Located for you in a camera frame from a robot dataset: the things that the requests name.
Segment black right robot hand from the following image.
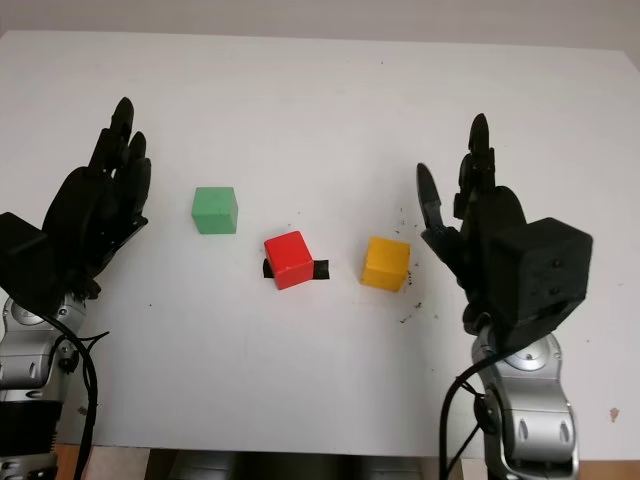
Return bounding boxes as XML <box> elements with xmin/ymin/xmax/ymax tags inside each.
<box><xmin>416</xmin><ymin>113</ymin><xmax>531</xmax><ymax>336</ymax></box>

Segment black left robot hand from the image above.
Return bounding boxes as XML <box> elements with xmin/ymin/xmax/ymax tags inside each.
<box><xmin>42</xmin><ymin>97</ymin><xmax>153</xmax><ymax>301</ymax></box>

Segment yellow wooden cube block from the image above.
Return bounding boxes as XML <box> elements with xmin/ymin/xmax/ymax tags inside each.
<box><xmin>360</xmin><ymin>236</ymin><xmax>412</xmax><ymax>294</ymax></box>

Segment green wooden cube block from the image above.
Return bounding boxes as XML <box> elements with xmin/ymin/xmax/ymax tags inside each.
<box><xmin>190</xmin><ymin>186</ymin><xmax>239</xmax><ymax>235</ymax></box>

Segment red wooden cube block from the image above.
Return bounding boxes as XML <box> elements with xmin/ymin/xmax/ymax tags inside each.
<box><xmin>263</xmin><ymin>230</ymin><xmax>315</xmax><ymax>292</ymax></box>

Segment black tape strip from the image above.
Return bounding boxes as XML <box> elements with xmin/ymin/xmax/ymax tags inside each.
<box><xmin>260</xmin><ymin>258</ymin><xmax>331</xmax><ymax>282</ymax></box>

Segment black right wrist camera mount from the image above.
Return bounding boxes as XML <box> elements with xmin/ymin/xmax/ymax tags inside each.
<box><xmin>487</xmin><ymin>217</ymin><xmax>595</xmax><ymax>349</ymax></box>

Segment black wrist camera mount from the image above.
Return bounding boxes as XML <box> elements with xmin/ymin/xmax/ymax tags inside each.
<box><xmin>487</xmin><ymin>217</ymin><xmax>595</xmax><ymax>349</ymax></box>
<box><xmin>0</xmin><ymin>212</ymin><xmax>65</xmax><ymax>319</ymax></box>

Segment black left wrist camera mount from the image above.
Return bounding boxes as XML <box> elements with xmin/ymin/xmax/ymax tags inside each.
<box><xmin>0</xmin><ymin>212</ymin><xmax>65</xmax><ymax>319</ymax></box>

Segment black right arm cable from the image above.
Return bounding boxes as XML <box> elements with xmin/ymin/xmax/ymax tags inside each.
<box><xmin>438</xmin><ymin>319</ymin><xmax>502</xmax><ymax>480</ymax></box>

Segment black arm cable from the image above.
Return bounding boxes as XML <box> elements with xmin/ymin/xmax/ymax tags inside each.
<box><xmin>49</xmin><ymin>314</ymin><xmax>111</xmax><ymax>480</ymax></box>
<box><xmin>438</xmin><ymin>319</ymin><xmax>502</xmax><ymax>480</ymax></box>

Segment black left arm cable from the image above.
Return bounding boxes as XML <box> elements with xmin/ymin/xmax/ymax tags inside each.
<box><xmin>49</xmin><ymin>314</ymin><xmax>111</xmax><ymax>480</ymax></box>

